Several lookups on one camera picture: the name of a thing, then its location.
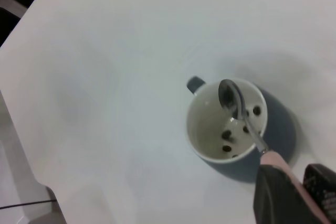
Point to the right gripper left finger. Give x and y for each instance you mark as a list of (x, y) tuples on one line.
[(278, 197)]

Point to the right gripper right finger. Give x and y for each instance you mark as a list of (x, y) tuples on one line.
[(321, 187)]

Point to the dark blue ceramic mug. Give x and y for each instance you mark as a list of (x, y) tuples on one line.
[(210, 119)]

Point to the loose coffee bean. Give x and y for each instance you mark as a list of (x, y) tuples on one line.
[(234, 156), (245, 129), (226, 148), (256, 110), (227, 134)]

